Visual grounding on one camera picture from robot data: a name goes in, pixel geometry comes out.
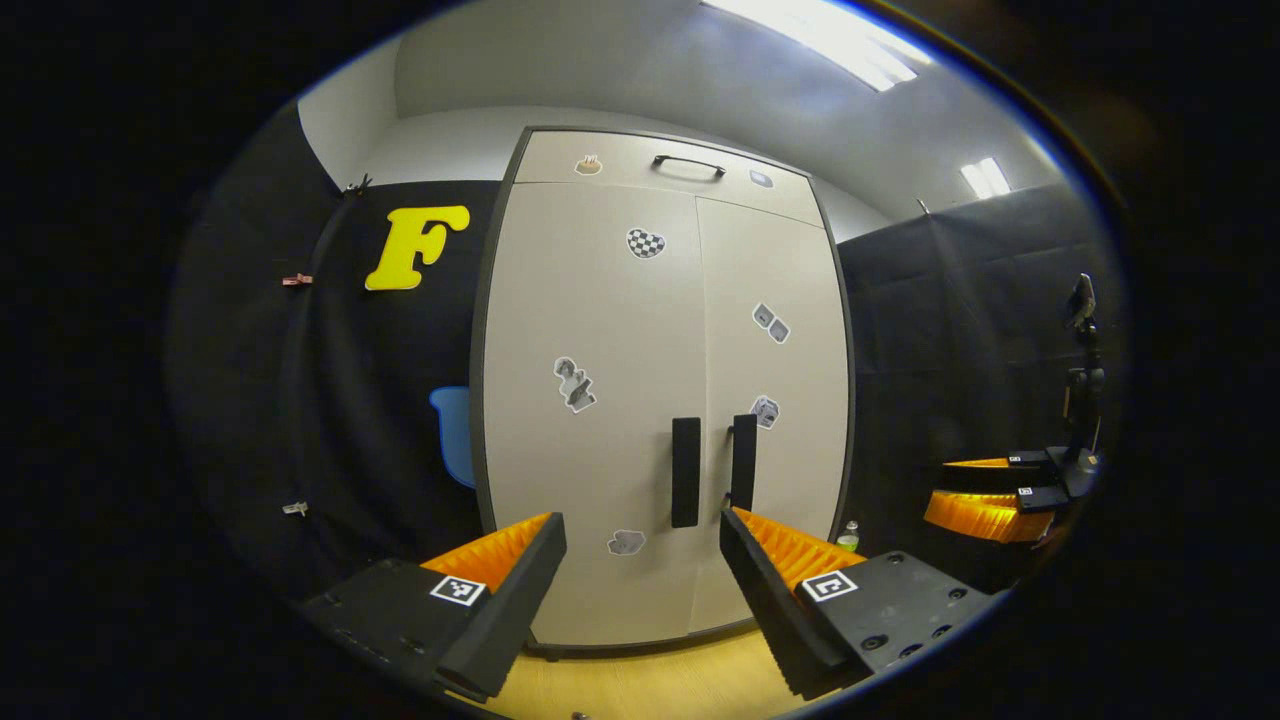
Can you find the long ceiling light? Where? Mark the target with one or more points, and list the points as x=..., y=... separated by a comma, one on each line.
x=830, y=40

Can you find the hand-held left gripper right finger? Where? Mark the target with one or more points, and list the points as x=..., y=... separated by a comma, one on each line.
x=775, y=610

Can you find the pink cloth clip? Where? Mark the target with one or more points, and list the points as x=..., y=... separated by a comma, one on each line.
x=297, y=280

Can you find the beige cabinet drawer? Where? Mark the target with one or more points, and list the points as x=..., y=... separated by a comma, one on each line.
x=640, y=185

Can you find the small ceiling light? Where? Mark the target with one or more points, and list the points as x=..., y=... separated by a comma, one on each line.
x=985, y=178

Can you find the white cabinet door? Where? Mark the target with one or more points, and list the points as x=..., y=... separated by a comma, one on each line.
x=790, y=470
x=590, y=450

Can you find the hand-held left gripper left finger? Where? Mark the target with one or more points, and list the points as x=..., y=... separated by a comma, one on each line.
x=510, y=600

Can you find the green bottle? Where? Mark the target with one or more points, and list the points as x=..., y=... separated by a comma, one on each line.
x=849, y=540

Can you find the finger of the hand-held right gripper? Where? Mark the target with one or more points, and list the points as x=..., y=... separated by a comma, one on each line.
x=985, y=515
x=1000, y=470

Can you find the white shoe cabinet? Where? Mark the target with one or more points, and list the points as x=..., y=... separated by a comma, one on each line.
x=660, y=400

